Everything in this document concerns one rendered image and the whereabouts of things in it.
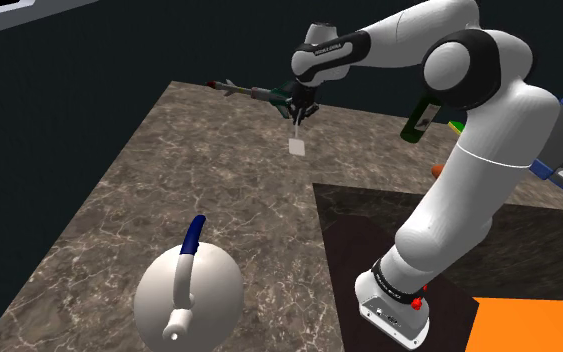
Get grey toy rocket green fins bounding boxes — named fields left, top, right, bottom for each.
left=205, top=78, right=295, bottom=106

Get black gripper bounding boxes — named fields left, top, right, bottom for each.
left=288, top=82, right=321, bottom=122

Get dark robot stand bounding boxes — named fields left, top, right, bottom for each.
left=312, top=183, right=563, bottom=352

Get dark green bottle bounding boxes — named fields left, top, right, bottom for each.
left=399, top=93, right=443, bottom=145

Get white spatula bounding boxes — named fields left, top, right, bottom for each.
left=287, top=110, right=308, bottom=158

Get white kettle blue handle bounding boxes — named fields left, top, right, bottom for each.
left=133, top=214, right=246, bottom=352

